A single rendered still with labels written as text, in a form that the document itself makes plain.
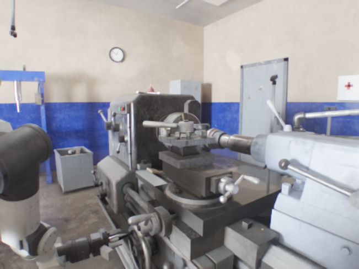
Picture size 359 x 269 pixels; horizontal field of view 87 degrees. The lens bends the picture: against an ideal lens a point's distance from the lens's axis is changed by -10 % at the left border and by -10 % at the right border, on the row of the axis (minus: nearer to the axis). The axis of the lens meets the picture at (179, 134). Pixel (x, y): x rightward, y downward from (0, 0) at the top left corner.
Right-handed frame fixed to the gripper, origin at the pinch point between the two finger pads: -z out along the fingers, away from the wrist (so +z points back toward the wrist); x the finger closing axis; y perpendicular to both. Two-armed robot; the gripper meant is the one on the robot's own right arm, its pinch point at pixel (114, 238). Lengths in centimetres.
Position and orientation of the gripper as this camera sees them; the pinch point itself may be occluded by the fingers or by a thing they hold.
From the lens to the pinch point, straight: 97.6
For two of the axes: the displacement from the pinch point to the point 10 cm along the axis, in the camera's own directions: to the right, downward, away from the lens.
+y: -5.4, -2.5, 8.0
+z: -8.4, 0.7, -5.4
